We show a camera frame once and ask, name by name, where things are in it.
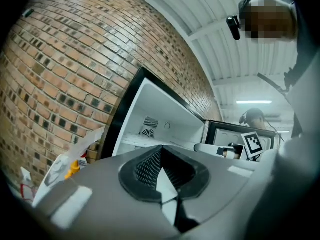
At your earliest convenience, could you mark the person's head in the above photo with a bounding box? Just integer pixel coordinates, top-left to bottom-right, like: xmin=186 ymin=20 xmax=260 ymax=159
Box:
xmin=238 ymin=0 xmax=300 ymax=44

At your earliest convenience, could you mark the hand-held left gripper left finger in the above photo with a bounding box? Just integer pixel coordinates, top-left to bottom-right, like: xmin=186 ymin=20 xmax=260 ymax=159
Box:
xmin=31 ymin=145 xmax=181 ymax=240

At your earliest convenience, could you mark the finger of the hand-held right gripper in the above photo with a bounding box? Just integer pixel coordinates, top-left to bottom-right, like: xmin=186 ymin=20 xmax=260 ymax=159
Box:
xmin=194 ymin=143 xmax=227 ymax=157

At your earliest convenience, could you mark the white printed plastic package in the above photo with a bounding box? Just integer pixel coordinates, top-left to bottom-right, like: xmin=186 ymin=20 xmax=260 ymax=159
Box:
xmin=32 ymin=125 xmax=106 ymax=207

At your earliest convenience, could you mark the black mini fridge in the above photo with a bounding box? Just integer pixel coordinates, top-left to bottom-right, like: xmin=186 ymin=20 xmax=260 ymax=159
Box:
xmin=101 ymin=66 xmax=210 ymax=161

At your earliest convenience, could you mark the black head camera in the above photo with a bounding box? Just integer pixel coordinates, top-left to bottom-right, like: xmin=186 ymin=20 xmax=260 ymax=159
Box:
xmin=226 ymin=13 xmax=242 ymax=41

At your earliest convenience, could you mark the ceiling light tube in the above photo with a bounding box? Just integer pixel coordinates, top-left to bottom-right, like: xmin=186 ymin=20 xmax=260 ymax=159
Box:
xmin=236 ymin=100 xmax=273 ymax=105

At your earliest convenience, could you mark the white wall plug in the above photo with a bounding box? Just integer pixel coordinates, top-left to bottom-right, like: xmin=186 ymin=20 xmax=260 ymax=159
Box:
xmin=19 ymin=167 xmax=33 ymax=185

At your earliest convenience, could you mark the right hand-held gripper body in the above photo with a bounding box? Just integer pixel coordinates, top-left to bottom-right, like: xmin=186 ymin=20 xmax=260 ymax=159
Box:
xmin=216 ymin=131 xmax=266 ymax=162

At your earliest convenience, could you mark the dark wall fixture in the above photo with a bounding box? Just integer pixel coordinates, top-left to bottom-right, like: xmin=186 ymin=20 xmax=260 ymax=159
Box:
xmin=22 ymin=8 xmax=36 ymax=19

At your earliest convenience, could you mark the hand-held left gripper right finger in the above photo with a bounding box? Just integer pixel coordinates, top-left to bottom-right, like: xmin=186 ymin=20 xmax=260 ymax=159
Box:
xmin=162 ymin=145 xmax=260 ymax=225

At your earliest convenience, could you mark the person's black shirt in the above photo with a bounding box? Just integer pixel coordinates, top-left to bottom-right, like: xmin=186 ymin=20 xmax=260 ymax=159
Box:
xmin=283 ymin=1 xmax=320 ymax=91

